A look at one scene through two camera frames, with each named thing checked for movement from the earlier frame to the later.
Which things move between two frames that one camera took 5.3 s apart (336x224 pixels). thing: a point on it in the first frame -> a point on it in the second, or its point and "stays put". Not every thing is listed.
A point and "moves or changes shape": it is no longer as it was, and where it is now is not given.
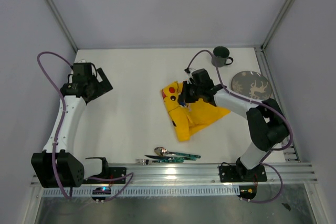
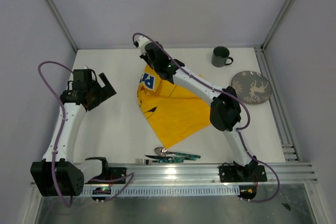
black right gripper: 184,97 -> 143,55
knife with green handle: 172,158 stays put
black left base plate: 109,172 stays put
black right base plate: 240,173 stays put
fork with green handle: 147,162 stays put
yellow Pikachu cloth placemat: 189,119 moves or changes shape
